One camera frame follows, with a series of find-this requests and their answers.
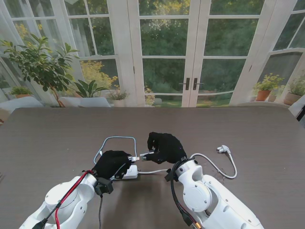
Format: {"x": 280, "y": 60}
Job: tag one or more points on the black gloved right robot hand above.
{"x": 169, "y": 150}

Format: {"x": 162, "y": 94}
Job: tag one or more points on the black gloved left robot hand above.
{"x": 109, "y": 164}

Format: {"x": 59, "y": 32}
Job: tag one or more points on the grey USB wall charger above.
{"x": 145, "y": 157}

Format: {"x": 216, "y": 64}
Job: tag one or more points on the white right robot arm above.
{"x": 202, "y": 195}

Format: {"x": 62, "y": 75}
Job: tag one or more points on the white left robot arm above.
{"x": 64, "y": 200}

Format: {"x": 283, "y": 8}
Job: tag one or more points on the white power strip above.
{"x": 132, "y": 173}

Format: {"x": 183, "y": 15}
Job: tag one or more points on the printed garden window backdrop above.
{"x": 166, "y": 47}

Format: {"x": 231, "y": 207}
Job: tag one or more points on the white panel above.
{"x": 297, "y": 107}

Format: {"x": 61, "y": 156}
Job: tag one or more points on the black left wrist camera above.
{"x": 104, "y": 186}

